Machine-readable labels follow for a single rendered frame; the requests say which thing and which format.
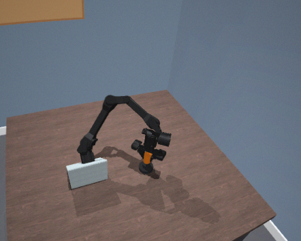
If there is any orange cylinder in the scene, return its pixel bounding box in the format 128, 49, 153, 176
143, 152, 152, 164

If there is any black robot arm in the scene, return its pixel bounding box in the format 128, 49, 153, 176
77, 95, 171, 164

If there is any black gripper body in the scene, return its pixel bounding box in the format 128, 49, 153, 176
131, 140, 166, 161

